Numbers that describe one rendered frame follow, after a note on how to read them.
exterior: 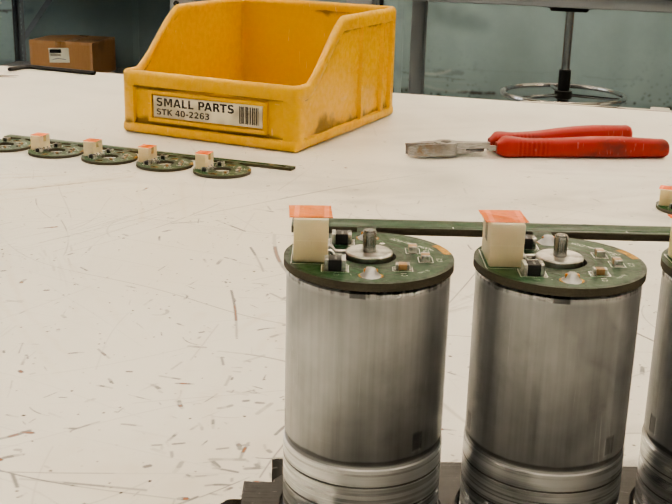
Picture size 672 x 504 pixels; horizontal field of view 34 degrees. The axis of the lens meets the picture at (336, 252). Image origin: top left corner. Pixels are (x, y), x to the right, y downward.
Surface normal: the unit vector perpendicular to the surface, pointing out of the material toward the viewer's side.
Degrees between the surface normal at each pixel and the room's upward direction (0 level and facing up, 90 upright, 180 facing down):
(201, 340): 0
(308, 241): 90
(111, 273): 0
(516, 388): 90
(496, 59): 90
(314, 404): 90
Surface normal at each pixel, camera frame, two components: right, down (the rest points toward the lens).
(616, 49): -0.27, 0.29
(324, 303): -0.54, 0.24
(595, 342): 0.30, 0.29
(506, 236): 0.00, 0.30
